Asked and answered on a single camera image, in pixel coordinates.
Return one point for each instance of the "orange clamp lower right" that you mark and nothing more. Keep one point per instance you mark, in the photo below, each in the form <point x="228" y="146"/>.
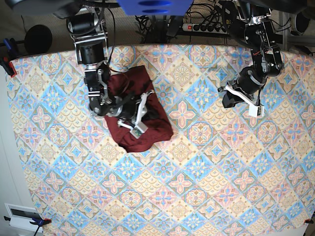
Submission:
<point x="309" y="221"/>

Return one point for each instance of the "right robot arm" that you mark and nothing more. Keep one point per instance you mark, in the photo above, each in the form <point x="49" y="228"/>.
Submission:
<point x="90" y="38"/>

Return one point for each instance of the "patterned tablecloth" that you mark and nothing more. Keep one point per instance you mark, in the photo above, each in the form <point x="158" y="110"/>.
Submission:
<point x="223" y="172"/>

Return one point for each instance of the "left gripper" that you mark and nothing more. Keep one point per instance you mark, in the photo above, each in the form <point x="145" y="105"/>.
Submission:
<point x="249" y="81"/>

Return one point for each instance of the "blue plastic mount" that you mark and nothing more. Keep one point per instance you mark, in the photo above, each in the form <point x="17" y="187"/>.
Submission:
<point x="155" y="7"/>

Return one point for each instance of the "blue handled clamp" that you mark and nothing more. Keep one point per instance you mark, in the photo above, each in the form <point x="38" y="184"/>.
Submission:
<point x="11" y="45"/>

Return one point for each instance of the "orange black clamp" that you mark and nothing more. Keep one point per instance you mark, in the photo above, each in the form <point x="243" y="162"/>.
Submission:
<point x="8" y="67"/>

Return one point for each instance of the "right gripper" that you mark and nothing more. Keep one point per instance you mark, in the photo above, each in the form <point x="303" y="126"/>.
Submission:
<point x="123" y="108"/>

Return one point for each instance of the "white power strip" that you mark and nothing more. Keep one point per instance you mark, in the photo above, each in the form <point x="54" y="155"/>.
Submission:
<point x="206" y="28"/>

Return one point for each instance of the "white wall box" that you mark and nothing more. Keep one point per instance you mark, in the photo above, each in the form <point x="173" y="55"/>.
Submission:
<point x="21" y="211"/>

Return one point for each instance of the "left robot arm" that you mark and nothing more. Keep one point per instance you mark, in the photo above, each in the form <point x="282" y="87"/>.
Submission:
<point x="266" y="56"/>

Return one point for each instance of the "round speaker top right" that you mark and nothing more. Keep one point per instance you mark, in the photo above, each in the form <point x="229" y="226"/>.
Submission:
<point x="299" y="23"/>

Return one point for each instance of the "blue clamp lower left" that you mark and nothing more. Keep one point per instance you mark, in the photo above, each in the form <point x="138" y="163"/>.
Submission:
<point x="39" y="222"/>

